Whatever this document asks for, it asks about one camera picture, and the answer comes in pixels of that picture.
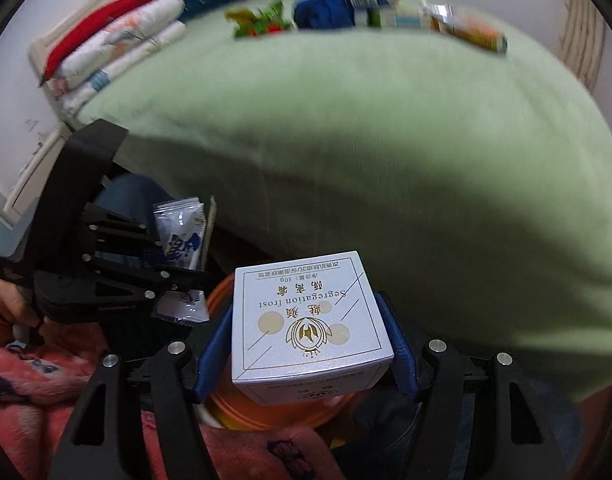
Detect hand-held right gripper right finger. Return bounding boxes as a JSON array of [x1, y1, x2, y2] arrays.
[[376, 290, 574, 480]]

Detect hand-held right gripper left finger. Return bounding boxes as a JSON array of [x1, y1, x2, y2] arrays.
[[46, 305, 234, 480]]

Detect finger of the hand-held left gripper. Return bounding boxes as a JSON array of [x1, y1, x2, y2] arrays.
[[83, 202, 164, 257], [81, 251, 215, 307]]

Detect white and blue sachet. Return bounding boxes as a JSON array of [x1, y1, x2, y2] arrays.
[[152, 196, 211, 327]]

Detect orange plastic basin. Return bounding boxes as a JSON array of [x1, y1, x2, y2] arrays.
[[201, 277, 357, 431]]

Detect white square cosmetic box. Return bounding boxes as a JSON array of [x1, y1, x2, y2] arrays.
[[231, 250, 394, 407]]

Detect orange snack packet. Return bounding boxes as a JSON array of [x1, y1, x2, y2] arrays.
[[431, 9, 509, 56]]

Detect person's left hand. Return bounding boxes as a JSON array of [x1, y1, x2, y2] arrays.
[[0, 275, 44, 346]]

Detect person's blue jeans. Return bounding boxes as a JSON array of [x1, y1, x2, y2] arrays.
[[93, 175, 584, 480]]

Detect white wooden cabinet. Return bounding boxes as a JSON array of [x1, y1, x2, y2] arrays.
[[0, 122, 74, 231]]

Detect pink fleece robe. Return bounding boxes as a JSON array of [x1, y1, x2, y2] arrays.
[[0, 327, 347, 480]]

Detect white floral pillow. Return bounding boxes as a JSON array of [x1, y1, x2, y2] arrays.
[[61, 0, 185, 81], [61, 21, 185, 117]]

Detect green bed blanket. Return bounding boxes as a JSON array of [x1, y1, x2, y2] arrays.
[[71, 7, 612, 406]]

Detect stack of folded bedding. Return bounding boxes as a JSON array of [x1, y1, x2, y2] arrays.
[[37, 0, 177, 87]]

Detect green snack packet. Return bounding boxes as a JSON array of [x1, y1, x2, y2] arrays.
[[224, 1, 293, 41]]

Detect blue cloth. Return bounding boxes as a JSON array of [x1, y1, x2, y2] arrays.
[[293, 0, 361, 31]]

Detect green and white box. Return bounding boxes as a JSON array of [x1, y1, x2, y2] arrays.
[[356, 6, 433, 32]]

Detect silver foil packet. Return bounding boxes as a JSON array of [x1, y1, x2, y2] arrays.
[[420, 0, 455, 34]]

